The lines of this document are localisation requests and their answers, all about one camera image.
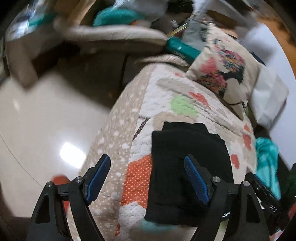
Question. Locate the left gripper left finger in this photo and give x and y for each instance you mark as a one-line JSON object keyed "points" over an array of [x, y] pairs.
{"points": [[49, 222]]}

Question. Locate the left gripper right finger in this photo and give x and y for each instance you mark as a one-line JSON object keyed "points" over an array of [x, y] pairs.
{"points": [[246, 219]]}

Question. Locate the black pants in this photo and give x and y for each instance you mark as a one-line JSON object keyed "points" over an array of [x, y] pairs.
{"points": [[172, 199]]}

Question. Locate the turquoise cloth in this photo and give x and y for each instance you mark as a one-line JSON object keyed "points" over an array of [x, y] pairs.
{"points": [[267, 165]]}

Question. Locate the heart patterned quilt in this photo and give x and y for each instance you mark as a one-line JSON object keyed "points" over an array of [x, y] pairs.
{"points": [[160, 92]]}

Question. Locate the floral silhouette cushion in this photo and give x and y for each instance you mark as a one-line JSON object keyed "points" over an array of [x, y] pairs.
{"points": [[226, 68]]}

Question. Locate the teal wet wipes pack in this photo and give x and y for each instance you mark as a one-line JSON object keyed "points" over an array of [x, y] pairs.
{"points": [[175, 46]]}

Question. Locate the beige padded blanket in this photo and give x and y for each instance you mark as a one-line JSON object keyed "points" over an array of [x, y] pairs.
{"points": [[25, 45]]}

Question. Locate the teal towel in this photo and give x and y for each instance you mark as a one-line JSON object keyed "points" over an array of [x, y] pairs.
{"points": [[111, 16]]}

